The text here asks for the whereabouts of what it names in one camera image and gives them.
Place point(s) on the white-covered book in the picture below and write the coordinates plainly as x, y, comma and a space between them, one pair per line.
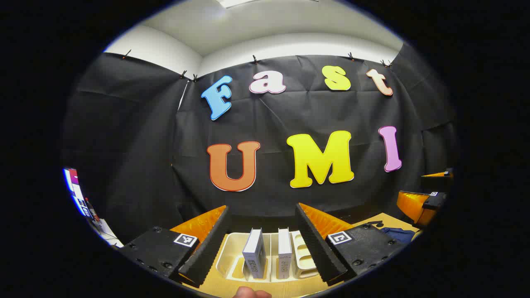
285, 252

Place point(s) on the blue schoolbag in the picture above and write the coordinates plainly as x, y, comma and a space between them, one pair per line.
397, 235

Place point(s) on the cream plastic bookshelf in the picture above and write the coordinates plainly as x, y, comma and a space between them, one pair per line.
236, 248

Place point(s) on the black backdrop cloth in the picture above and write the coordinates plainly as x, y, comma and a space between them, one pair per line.
145, 145

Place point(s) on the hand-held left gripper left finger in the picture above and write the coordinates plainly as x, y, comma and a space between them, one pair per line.
209, 252

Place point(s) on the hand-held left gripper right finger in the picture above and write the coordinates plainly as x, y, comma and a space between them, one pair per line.
319, 252

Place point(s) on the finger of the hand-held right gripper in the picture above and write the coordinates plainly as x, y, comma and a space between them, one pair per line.
414, 205
437, 181

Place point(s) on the red bottle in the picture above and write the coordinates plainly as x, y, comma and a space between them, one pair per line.
92, 210

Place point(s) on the row of black cloth clips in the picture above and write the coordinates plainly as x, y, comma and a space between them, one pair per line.
255, 60

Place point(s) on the ceiling light panel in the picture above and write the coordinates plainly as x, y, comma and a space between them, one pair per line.
248, 2

